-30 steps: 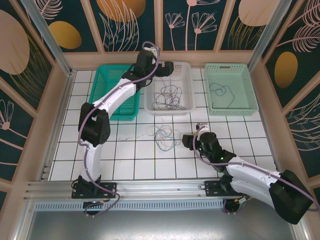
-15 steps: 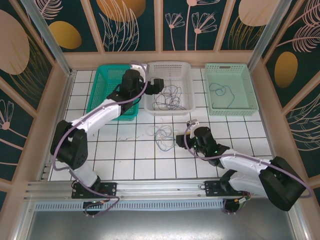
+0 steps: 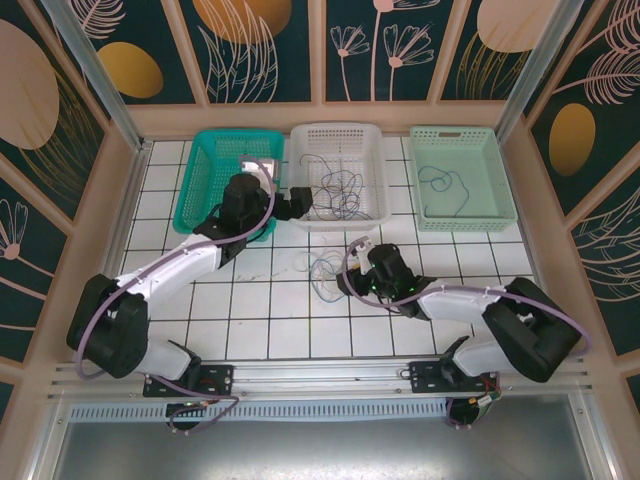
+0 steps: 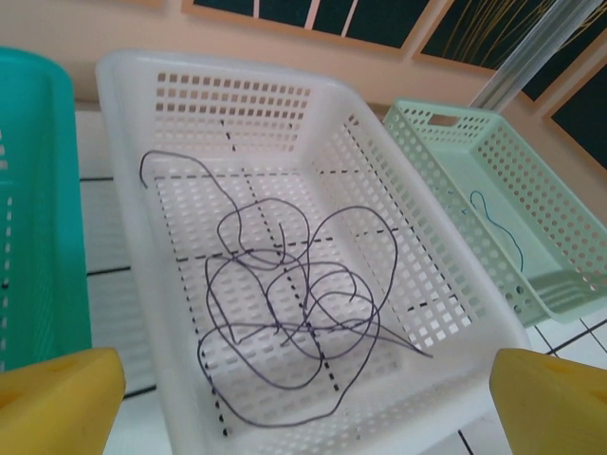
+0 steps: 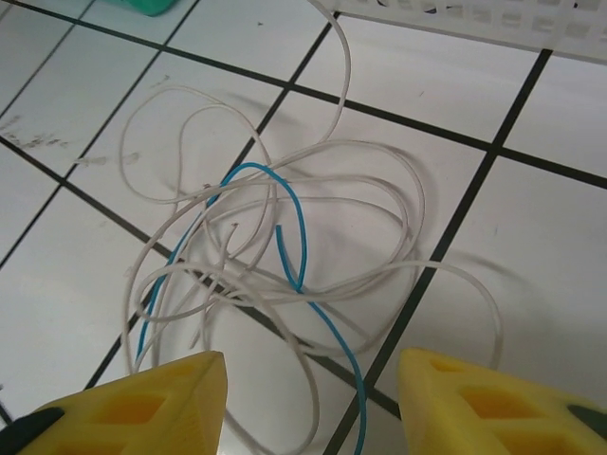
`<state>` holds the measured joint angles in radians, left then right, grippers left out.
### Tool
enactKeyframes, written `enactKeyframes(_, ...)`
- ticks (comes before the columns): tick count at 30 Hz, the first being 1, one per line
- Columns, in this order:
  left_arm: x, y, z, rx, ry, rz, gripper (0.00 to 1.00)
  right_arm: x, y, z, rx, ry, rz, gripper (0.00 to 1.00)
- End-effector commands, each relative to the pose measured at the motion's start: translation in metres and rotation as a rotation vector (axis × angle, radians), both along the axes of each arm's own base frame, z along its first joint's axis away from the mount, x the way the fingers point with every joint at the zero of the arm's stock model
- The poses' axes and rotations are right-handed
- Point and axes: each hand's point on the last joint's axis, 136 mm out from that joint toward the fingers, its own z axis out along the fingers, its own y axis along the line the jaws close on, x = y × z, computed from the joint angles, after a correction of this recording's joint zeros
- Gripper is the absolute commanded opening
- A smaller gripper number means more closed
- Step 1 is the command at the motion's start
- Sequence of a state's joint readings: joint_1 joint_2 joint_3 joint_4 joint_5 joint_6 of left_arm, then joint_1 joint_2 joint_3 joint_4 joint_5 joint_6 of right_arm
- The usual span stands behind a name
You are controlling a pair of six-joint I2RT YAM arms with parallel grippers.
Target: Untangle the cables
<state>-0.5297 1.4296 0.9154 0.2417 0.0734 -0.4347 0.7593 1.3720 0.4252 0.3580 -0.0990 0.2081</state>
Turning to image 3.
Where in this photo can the teal plastic basket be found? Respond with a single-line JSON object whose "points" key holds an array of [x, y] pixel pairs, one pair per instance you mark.
{"points": [[205, 175]]}

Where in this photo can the white plastic basket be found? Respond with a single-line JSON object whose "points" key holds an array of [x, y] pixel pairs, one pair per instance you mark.
{"points": [[340, 140]]}

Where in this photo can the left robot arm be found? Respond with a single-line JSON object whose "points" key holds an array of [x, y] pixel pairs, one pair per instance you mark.
{"points": [[170, 270]]}

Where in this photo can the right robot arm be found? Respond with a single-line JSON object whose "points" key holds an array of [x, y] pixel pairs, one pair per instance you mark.
{"points": [[460, 302]]}

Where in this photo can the mint green plastic basket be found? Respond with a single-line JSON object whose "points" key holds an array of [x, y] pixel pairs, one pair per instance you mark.
{"points": [[480, 165]]}

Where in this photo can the steel sheet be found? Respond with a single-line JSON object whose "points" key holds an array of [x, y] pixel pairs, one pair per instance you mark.
{"points": [[320, 450]]}

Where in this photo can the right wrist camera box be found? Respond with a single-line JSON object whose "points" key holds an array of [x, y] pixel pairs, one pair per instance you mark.
{"points": [[355, 260]]}

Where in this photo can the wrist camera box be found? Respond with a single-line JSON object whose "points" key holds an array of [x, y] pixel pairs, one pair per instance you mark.
{"points": [[355, 260], [260, 165]]}

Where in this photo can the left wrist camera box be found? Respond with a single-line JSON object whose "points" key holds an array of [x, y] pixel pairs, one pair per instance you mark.
{"points": [[260, 165]]}

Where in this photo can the aluminium mounting rail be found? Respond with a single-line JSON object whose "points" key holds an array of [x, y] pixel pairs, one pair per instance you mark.
{"points": [[325, 375]]}

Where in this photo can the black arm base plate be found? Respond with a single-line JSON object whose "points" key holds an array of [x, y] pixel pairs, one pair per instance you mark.
{"points": [[215, 380], [425, 377]]}

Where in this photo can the aluminium frame post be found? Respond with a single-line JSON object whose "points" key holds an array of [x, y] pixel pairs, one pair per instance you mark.
{"points": [[530, 75], [100, 85]]}

